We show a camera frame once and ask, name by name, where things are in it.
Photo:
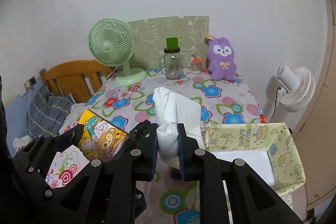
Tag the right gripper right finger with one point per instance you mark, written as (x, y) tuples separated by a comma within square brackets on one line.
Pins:
[(230, 192)]

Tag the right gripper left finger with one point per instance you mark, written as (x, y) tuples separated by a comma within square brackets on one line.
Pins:
[(136, 161)]

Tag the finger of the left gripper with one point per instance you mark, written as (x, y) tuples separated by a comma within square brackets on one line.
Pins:
[(32, 163)]

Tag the yellow cartoon tissue pack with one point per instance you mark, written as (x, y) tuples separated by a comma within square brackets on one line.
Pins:
[(98, 138)]

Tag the black plastic bag bundle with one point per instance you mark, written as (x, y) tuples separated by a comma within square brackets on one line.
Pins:
[(141, 130)]

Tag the crumpled white cloth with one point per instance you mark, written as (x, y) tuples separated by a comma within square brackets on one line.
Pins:
[(20, 143)]

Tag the grey plaid pillow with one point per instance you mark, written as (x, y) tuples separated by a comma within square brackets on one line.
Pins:
[(47, 113)]

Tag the yellow patterned storage box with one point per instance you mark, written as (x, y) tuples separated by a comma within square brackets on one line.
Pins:
[(266, 147)]

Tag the floral tablecloth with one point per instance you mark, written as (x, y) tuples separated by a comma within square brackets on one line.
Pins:
[(222, 102)]

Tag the white bedding heap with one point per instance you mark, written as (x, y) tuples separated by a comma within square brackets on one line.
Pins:
[(72, 118)]

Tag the beige door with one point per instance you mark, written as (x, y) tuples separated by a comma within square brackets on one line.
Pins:
[(314, 136)]

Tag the white standing fan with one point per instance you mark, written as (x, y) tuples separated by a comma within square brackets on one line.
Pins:
[(296, 88)]

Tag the small jar with orange lid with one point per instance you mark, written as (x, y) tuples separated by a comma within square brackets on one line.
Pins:
[(196, 64)]

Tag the purple plush bunny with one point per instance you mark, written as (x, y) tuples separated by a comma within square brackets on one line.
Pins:
[(220, 55)]

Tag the glass jar with green lid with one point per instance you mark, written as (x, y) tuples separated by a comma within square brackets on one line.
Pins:
[(171, 64)]

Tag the green desk fan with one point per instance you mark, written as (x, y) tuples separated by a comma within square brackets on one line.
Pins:
[(111, 42)]

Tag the green patterned cardboard panel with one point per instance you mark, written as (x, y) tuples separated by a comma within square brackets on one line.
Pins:
[(151, 34)]

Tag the wall power socket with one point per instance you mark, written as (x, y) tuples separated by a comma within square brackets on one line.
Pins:
[(30, 83)]

